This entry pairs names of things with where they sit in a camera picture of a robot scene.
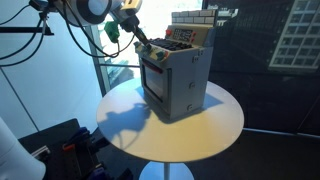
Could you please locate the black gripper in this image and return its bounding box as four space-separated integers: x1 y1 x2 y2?
116 12 152 47

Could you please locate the grey toy stove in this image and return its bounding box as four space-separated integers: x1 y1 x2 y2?
133 9 217 122

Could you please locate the grey window railing bar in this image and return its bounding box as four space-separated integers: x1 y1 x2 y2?
99 63 141 70

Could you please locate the green cable plug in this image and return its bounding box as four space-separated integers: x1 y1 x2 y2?
104 21 121 44

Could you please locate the red oven door handle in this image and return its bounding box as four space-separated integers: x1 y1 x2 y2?
142 60 164 75

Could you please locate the yellowish wrist camera box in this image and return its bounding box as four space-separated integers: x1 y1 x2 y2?
120 0 143 11

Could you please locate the black looping arm cable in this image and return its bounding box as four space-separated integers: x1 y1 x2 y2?
61 0 136 58

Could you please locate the grey window frame post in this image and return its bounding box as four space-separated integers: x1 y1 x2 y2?
84 24 112 97

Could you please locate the black hanging cable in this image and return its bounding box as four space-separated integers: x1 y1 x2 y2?
0 3 47 68

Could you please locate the black camera on mount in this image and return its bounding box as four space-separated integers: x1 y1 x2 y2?
28 0 51 12

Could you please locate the round white pedestal table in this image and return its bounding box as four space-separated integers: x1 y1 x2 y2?
96 77 245 180

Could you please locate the blue clamp with orange handle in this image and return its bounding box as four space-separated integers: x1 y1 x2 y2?
61 127 92 153

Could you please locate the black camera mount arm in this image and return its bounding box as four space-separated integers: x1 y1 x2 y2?
0 11 55 37

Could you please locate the silver aluminium bracket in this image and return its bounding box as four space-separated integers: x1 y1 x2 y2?
30 145 52 162

